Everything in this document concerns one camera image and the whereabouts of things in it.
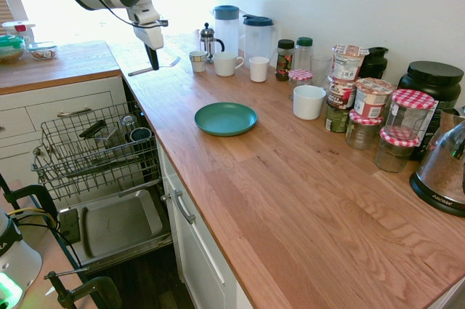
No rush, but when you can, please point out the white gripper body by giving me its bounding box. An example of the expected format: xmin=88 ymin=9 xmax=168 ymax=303
xmin=132 ymin=22 xmax=166 ymax=51

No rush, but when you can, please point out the silver metal fork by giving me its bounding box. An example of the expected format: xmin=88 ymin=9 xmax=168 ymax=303
xmin=127 ymin=56 xmax=182 ymax=78

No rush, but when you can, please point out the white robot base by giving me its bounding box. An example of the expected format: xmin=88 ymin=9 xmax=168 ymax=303
xmin=0 ymin=206 xmax=44 ymax=309

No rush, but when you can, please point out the open dishwasher door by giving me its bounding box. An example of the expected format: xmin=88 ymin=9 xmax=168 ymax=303
xmin=56 ymin=177 xmax=174 ymax=274

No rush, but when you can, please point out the small patterned cup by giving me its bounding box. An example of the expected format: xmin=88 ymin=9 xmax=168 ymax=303
xmin=188 ymin=50 xmax=209 ymax=73

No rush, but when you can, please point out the glass french press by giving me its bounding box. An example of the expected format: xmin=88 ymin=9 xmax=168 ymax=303
xmin=199 ymin=22 xmax=226 ymax=65

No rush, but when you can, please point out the clear glass in rack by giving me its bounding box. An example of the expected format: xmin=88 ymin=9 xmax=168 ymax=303
xmin=120 ymin=114 xmax=137 ymax=135

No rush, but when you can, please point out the tall pitcher blue lid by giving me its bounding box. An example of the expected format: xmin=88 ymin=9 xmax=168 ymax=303
xmin=212 ymin=4 xmax=240 ymax=59

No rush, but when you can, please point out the blue cup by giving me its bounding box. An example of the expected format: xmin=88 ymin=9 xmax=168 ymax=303
xmin=129 ymin=127 xmax=153 ymax=143

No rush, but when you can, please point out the black utensil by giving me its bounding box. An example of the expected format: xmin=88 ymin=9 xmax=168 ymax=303
xmin=78 ymin=119 xmax=108 ymax=140

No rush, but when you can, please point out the teal plastic plate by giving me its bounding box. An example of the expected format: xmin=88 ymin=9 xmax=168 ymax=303
xmin=193 ymin=102 xmax=259 ymax=138

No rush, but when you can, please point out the small glass food container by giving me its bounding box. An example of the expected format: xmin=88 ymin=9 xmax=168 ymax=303
xmin=28 ymin=41 xmax=59 ymax=60

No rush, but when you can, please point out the white ribbed cup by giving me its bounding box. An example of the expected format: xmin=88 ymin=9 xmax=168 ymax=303
xmin=248 ymin=56 xmax=270 ymax=84

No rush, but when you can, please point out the short pitcher blue lid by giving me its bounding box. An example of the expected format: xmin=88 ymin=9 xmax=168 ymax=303
xmin=242 ymin=14 xmax=279 ymax=68

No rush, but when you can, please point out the container white red lid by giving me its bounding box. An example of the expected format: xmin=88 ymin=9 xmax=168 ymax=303
xmin=1 ymin=20 xmax=37 ymax=45

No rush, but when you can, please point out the spice jar black lid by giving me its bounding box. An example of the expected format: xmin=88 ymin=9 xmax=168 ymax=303
xmin=275 ymin=39 xmax=296 ymax=82

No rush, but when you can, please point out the container with green lid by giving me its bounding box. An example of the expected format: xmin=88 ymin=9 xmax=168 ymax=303
xmin=0 ymin=34 xmax=27 ymax=64

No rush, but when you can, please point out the small jar checkered lid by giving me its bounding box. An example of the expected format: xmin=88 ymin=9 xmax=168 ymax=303
xmin=287 ymin=69 xmax=314 ymax=102

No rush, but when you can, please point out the spice jar green lid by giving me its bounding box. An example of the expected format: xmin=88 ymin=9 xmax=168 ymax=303
xmin=293 ymin=36 xmax=314 ymax=72

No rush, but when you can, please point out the white round bowl cup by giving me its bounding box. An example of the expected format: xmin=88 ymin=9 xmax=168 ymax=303
xmin=292 ymin=85 xmax=327 ymax=121

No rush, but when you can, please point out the clear drinking glass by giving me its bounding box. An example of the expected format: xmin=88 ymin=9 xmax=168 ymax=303
xmin=310 ymin=54 xmax=333 ymax=89

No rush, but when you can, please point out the black C-clamp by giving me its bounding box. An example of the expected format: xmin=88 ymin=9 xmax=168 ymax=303
xmin=43 ymin=267 xmax=123 ymax=309
xmin=0 ymin=172 xmax=60 ymax=230

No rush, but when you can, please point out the red oatmeal cup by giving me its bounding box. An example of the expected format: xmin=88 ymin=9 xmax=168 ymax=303
xmin=327 ymin=75 xmax=357 ymax=111

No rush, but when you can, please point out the green paper cup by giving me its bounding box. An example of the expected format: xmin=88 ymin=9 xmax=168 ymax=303
xmin=324 ymin=100 xmax=352 ymax=134

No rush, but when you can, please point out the white oatmeal cup foil lid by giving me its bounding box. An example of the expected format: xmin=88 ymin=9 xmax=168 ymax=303
xmin=331 ymin=44 xmax=371 ymax=83

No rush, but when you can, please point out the white cabinet with door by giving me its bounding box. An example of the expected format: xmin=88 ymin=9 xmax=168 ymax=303
xmin=156 ymin=140 xmax=256 ymax=309

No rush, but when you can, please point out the black shaker bottle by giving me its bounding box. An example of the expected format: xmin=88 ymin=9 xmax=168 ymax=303
xmin=358 ymin=47 xmax=389 ymax=81

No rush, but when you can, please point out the glass jar checkered lid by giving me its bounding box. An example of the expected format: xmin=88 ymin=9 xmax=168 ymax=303
xmin=344 ymin=108 xmax=384 ymax=151
xmin=373 ymin=126 xmax=420 ymax=174

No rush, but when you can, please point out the pink oatmeal cup foil lid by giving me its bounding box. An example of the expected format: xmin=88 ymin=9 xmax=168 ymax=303
xmin=352 ymin=77 xmax=396 ymax=119

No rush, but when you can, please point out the large jar checkered lid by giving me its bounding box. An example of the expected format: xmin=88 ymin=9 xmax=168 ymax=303
xmin=383 ymin=88 xmax=436 ymax=142

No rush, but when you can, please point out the black protein powder tub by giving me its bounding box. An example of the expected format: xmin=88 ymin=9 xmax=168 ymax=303
xmin=397 ymin=60 xmax=465 ymax=161

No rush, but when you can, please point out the stainless steel electric kettle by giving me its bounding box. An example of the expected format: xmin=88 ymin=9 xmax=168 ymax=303
xmin=409 ymin=105 xmax=465 ymax=218

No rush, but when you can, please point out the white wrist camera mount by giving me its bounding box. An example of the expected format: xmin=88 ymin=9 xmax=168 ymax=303
xmin=126 ymin=4 xmax=161 ymax=27

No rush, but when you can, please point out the white mug with handle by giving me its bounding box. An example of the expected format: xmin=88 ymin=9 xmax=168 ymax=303
xmin=212 ymin=51 xmax=245 ymax=78

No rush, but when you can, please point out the metal drawer handle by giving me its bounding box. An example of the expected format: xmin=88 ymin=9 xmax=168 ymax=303
xmin=57 ymin=107 xmax=92 ymax=119

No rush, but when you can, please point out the wire dishwasher rack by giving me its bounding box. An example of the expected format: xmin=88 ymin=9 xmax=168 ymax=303
xmin=31 ymin=100 xmax=163 ymax=203

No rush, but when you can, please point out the metal cabinet door handle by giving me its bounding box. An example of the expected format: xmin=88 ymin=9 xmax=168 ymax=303
xmin=161 ymin=189 xmax=197 ymax=225

